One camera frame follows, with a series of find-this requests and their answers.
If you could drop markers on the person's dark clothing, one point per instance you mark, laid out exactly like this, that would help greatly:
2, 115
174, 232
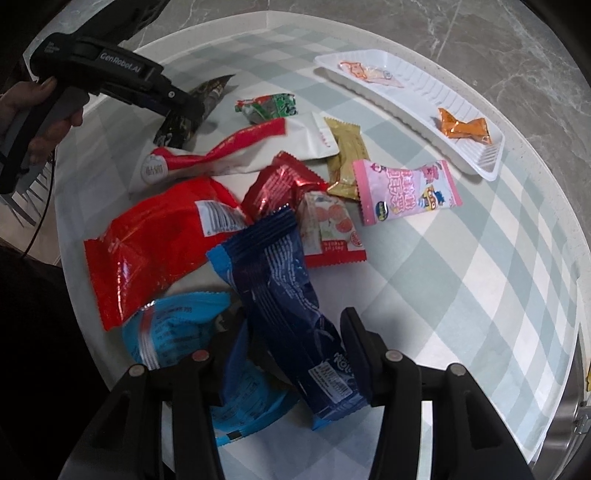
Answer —
32, 369

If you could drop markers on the dark blue snack packet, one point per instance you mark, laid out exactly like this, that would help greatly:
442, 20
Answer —
281, 295

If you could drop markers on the white peach print snack packet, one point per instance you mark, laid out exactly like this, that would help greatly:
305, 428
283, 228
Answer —
328, 221

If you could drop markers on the red foil snack packet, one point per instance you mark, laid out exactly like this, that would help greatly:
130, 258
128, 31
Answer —
277, 184

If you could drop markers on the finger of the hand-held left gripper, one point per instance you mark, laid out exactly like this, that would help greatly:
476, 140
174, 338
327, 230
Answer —
182, 104
141, 99

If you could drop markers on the black snack packet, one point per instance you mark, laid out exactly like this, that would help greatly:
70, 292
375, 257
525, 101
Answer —
213, 92

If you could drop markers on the clear orange print snack packet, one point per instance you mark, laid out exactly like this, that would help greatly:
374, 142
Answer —
364, 71

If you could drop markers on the large red snack packet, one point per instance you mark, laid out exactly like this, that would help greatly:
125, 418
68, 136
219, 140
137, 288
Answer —
152, 249

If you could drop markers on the white pouch with red stripe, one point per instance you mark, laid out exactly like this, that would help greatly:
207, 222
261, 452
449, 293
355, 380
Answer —
304, 138

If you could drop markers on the grey ribbed object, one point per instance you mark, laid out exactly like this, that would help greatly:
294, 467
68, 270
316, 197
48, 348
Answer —
27, 198

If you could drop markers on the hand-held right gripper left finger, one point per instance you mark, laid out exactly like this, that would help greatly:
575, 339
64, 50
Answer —
203, 378

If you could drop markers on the person's left hand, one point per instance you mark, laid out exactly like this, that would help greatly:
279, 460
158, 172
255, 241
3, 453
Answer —
25, 97

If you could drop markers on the green checkered tablecloth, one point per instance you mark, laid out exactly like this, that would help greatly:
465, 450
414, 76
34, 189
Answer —
461, 277

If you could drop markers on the green and red snack packet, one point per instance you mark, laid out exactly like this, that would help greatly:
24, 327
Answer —
272, 107

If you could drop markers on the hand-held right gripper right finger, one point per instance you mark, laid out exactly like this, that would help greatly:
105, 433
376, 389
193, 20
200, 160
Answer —
355, 350

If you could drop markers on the pink snack packet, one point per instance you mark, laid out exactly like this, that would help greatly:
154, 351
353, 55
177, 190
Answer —
406, 191

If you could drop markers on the light blue snack packet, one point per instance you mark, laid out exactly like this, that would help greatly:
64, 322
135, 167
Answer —
171, 327

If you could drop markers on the white plastic tray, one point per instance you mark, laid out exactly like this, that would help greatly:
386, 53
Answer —
415, 78

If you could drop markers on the gold snack packet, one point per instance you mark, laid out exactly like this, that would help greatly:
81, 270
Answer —
346, 157

